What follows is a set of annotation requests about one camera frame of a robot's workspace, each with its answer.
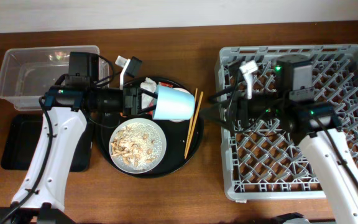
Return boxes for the light blue cup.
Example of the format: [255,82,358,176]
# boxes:
[152,85,195,120]

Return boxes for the wooden chopstick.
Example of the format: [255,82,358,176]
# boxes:
[184,88,198,159]
[188,91,204,152]

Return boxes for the pink bowl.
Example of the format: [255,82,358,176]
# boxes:
[170,87,191,123]

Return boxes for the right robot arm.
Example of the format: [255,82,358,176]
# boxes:
[199,54,358,223]

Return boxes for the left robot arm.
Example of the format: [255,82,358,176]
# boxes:
[0,52,158,223]

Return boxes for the grey dishwasher rack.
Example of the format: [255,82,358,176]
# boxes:
[215,44,358,203]

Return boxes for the crumpled white napkin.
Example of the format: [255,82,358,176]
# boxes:
[140,77,157,109]

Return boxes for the red snack wrapper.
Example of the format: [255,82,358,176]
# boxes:
[158,82,173,88]

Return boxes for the grey plate with food scraps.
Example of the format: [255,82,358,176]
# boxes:
[108,118,167,174]

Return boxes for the clear plastic bin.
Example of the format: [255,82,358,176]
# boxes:
[0,45,100,111]

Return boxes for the black rectangular tray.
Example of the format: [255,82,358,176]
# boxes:
[1,114,94,172]

